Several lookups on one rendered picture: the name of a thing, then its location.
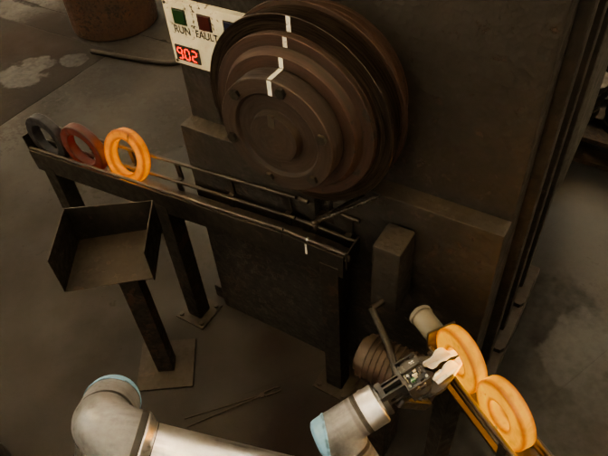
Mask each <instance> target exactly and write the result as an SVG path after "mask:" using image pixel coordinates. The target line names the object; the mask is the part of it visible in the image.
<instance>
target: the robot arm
mask: <svg viewBox="0 0 608 456"><path fill-rule="evenodd" d="M407 357H410V359H408V360H406V361H405V362H403V363H402V364H401V365H399V363H400V362H402V361H403V360H405V359H406V358H407ZM454 359H455V360H454ZM452 360H454V361H452ZM442 365H443V367H442V369H439V368H440V366H442ZM461 365H462V362H461V359H460V357H459V355H458V354H457V353H456V351H455V350H449V351H447V350H445V349H444V348H442V347H439V348H437V349H436V350H434V352H433V355H432V356H421V357H419V358H417V356H415V355H414V354H413V353H411V354H409V355H408V356H406V357H404V358H402V359H401V360H399V361H398V362H396V363H394V364H393V367H394V369H395V373H396V375H394V376H393V377H391V378H390V379H388V380H386V381H385V382H383V383H382V384H379V383H376V384H375V385H373V388H374V389H372V387H371V386H370V385H367V386H365V387H364V388H362V389H358V390H357V391H356V393H354V394H352V395H350V396H349V397H348V398H347V399H345V400H343V401H342V402H340V403H339V404H336V405H335V406H333V407H332V408H330V409H328V410H327V411H325V412H324V413H321V414H320V415H319V416H318V417H316V418H315V419H314V420H312V421H311V423H310V430H311V433H312V436H313V438H314V441H315V443H316V444H317V446H318V449H319V451H320V453H321V455H322V456H379V455H378V453H377V452H376V450H375V448H374V446H373V445H372V443H371V442H370V441H369V440H368V438H367V435H369V434H370V433H372V432H375V431H376V430H378V429H379V428H381V427H383V426H384V425H386V424H387V423H389V422H391V419H390V417H389V414H390V415H392V414H394V413H395V411H394V409H393V407H392V405H393V404H395V405H396V406H397V408H403V409H412V410H421V411H425V410H426V409H427V408H428V407H429V406H430V405H431V404H432V403H431V401H430V400H429V398H430V399H432V398H433V397H434V396H435V395H438V394H441V393H442V392H443V391H445V389H446V388H447V387H448V386H449V384H450V383H451V381H452V380H453V378H454V376H455V375H456V374H457V372H458V371H459V369H460V368H461ZM426 369H427V370H430V371H432V372H435V371H436V370H438V369H439V370H438V371H436V372H435V373H434V377H433V378H432V379H431V377H430V376H429V374H428V373H427V371H426ZM140 407H141V396H140V392H139V390H138V387H137V386H136V385H135V383H134V382H132V381H131V380H130V379H128V378H127V377H125V376H123V375H105V376H103V377H100V378H99V379H97V380H96V381H94V382H93V383H92V384H91V385H89V386H88V388H87V389H86V391H85V392H84V395H83V397H82V399H81V401H80V403H79V404H78V406H77V407H76V409H75V411H74V413H73V415H72V418H71V434H72V437H73V440H74V441H75V443H74V444H75V453H74V456H291V455H288V454H284V453H280V452H276V451H270V450H266V449H263V448H259V447H255V446H251V445H248V444H244V443H240V442H234V441H230V440H226V439H223V438H218V437H214V436H211V435H207V434H203V433H199V432H193V431H189V430H186V429H182V428H178V427H175V426H171V425H167V424H163V423H159V422H157V420H156V418H155V417H154V415H153V414H152V413H151V412H149V411H145V410H142V409H140Z"/></svg>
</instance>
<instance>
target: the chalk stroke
mask: <svg viewBox="0 0 608 456"><path fill-rule="evenodd" d="M285 17H286V27H287V32H291V29H290V17H289V16H286V15H285ZM282 44H283V47H285V48H288V46H287V38H286V37H282ZM278 58H279V67H280V68H281V69H280V68H279V69H278V70H276V71H275V72H274V73H273V74H272V75H271V76H270V77H269V78H268V80H272V79H273V78H274V77H275V76H276V75H278V74H279V73H280V72H281V71H282V69H283V60H282V58H280V57H278ZM267 89H268V95H269V96H272V91H271V82H270V81H267Z"/></svg>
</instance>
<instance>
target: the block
mask: <svg viewBox="0 0 608 456"><path fill-rule="evenodd" d="M414 243H415V232H414V231H412V230H409V229H407V228H404V227H402V226H399V225H397V224H394V223H389V224H388V225H387V226H386V227H385V228H384V230H383V231H382V233H381V234H380V236H379V237H378V239H377V240H376V241H375V243H374V245H373V258H372V284H371V302H372V303H374V302H376V301H377V300H379V299H383V300H384V301H385V304H384V305H383V306H382V307H380V308H382V309H386V310H388V311H391V312H394V313H395V312H396V311H397V310H398V309H399V308H400V306H401V304H402V303H403V301H404V299H405V297H406V295H407V294H408V292H409V290H410V284H411V276H412V267H413V251H414Z"/></svg>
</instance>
